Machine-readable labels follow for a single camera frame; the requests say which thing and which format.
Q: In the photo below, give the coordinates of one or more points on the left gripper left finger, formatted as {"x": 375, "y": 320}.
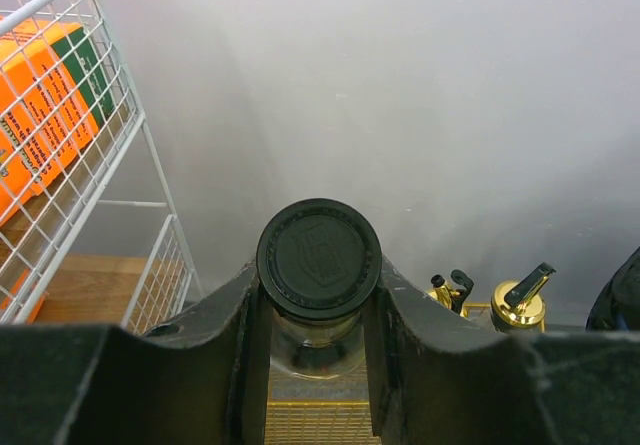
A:
{"x": 200, "y": 377}

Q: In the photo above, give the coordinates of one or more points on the white wire shelf rack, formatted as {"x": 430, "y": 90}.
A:
{"x": 104, "y": 241}

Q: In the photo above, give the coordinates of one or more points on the glass oil bottle gold spout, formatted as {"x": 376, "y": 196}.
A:
{"x": 517, "y": 306}

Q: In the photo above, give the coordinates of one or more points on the dark soy sauce bottle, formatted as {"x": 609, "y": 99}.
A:
{"x": 318, "y": 261}

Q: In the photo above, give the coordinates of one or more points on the blue trash bin black bag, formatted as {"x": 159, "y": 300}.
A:
{"x": 617, "y": 306}

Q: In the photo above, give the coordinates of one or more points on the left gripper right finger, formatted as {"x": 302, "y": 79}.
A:
{"x": 435, "y": 377}

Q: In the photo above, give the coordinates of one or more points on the orange cardboard box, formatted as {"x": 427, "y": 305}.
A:
{"x": 55, "y": 98}

